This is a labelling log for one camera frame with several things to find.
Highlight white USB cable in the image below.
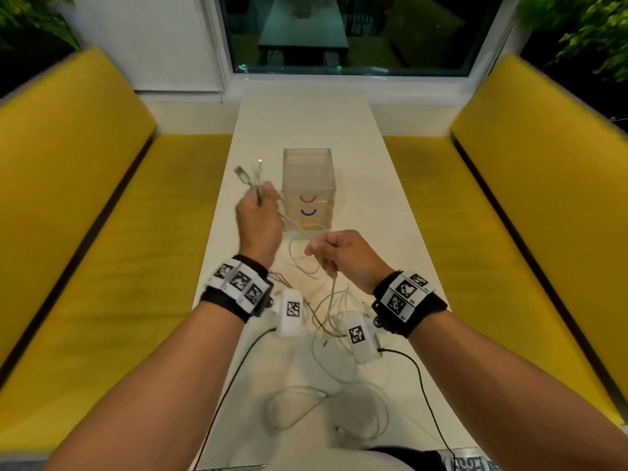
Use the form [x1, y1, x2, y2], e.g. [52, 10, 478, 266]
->
[234, 159, 344, 292]

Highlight person's right forearm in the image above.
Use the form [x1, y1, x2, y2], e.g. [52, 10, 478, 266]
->
[407, 311, 628, 471]

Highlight white cable tangle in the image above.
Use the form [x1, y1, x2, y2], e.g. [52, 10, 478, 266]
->
[269, 237, 381, 341]

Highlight person's left forearm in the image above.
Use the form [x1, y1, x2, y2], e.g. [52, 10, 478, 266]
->
[42, 301, 246, 471]

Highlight white framed window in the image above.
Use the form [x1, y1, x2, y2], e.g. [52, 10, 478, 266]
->
[199, 0, 528, 101]

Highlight thin black cable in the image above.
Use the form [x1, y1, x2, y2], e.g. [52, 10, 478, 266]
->
[193, 327, 278, 471]
[376, 347, 458, 471]

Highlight clear plastic box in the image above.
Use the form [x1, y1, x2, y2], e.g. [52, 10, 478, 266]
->
[281, 148, 337, 233]

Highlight green leafy plant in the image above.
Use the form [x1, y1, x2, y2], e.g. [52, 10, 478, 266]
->
[516, 0, 628, 84]
[0, 0, 82, 50]

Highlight yellow cushioned bench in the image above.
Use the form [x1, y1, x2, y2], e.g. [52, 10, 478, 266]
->
[382, 54, 628, 429]
[0, 46, 234, 456]

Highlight person's left hand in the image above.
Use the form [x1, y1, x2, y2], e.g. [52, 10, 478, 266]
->
[235, 182, 286, 268]

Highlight person's dark patterned shorts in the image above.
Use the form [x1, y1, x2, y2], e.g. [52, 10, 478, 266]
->
[367, 445, 496, 471]

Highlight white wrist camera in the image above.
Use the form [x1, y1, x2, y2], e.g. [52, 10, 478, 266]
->
[271, 288, 304, 338]
[343, 312, 383, 365]

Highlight black marker wristband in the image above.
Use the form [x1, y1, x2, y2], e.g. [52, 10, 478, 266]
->
[371, 271, 448, 339]
[200, 255, 273, 323]

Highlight white looped cable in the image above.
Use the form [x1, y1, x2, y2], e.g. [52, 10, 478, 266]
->
[266, 338, 391, 449]

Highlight person's right hand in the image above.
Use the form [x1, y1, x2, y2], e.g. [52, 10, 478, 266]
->
[304, 230, 396, 295]

